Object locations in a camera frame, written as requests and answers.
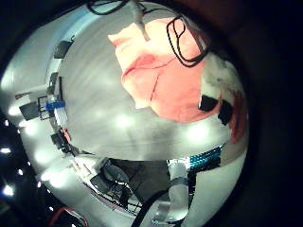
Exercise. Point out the pink piece of clothing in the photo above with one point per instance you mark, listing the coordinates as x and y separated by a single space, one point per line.
164 82

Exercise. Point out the blue lit computer case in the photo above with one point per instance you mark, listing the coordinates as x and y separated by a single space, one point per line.
206 156

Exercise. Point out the black monitor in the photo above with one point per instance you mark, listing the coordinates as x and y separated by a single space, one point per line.
62 48

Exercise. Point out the small blue box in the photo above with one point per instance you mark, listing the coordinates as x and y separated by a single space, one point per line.
55 105

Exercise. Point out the black office chair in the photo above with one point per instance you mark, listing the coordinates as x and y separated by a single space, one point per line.
113 183

